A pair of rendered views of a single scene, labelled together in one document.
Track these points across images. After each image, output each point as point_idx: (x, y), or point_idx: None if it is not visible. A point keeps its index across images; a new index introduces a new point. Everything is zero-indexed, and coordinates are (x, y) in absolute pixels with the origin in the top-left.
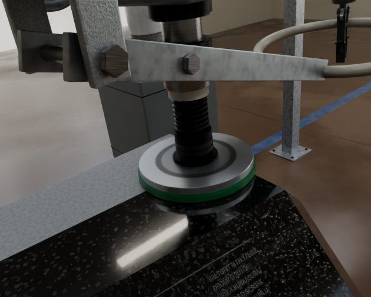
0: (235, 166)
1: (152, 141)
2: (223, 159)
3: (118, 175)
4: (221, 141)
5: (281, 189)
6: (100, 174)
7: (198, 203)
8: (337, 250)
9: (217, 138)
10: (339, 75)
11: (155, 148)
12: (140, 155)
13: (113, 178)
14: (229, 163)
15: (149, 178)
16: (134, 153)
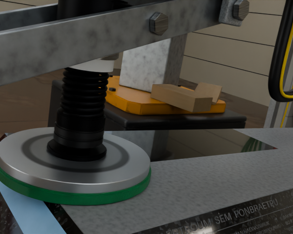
0: (41, 132)
1: (132, 232)
2: (47, 139)
3: (178, 185)
4: (28, 156)
5: (8, 133)
6: (204, 193)
7: None
8: None
9: (27, 162)
10: None
11: (129, 173)
12: (153, 207)
13: (183, 183)
14: (44, 135)
15: (135, 145)
16: (164, 213)
